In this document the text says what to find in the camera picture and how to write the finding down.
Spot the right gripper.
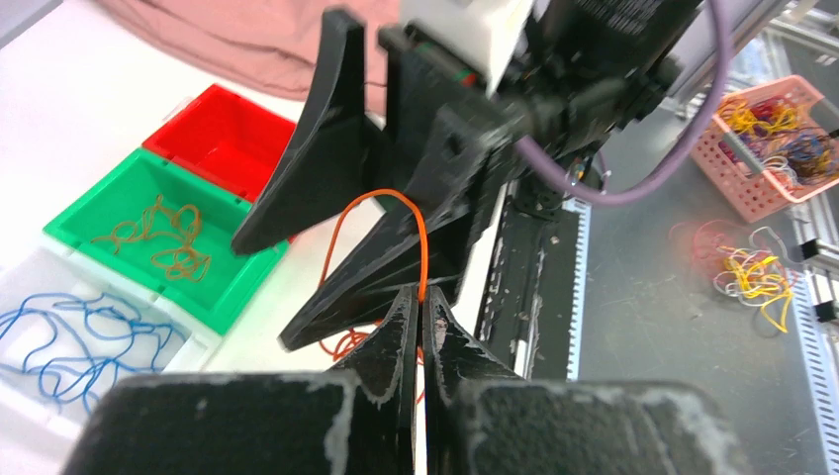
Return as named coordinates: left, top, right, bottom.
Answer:
left=377, top=1, right=699, bottom=197

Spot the red plastic bin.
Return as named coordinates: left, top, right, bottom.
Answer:
left=142, top=84, right=296, bottom=203

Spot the pink cloth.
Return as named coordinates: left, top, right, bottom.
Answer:
left=98, top=0, right=405, bottom=116

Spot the blue cable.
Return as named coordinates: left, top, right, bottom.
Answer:
left=19, top=293, right=191, bottom=395
left=0, top=295, right=86, bottom=405
left=39, top=308, right=172, bottom=415

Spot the loose coloured cable pile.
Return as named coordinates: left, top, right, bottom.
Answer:
left=668, top=219, right=801, bottom=335

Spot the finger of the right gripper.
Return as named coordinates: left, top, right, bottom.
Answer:
left=232, top=7, right=394, bottom=255
left=279, top=105, right=517, bottom=350

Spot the orange cable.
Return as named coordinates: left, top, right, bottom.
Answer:
left=317, top=188, right=430, bottom=405

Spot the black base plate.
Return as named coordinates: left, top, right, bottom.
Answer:
left=475, top=178, right=580, bottom=380

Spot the clear plastic bin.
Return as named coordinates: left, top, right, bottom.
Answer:
left=1, top=247, right=221, bottom=458

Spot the green plastic bin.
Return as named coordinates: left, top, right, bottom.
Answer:
left=45, top=148, right=289, bottom=335

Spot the tan brown cable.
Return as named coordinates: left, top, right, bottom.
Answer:
left=90, top=193, right=213, bottom=284

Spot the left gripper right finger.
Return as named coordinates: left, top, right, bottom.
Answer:
left=421, top=286, right=753, bottom=474

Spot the pink perforated basket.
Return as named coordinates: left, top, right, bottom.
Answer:
left=691, top=75, right=838, bottom=223

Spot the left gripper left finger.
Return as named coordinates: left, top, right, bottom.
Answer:
left=63, top=287, right=420, bottom=474

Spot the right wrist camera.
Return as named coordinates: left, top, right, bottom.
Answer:
left=399, top=0, right=535, bottom=96

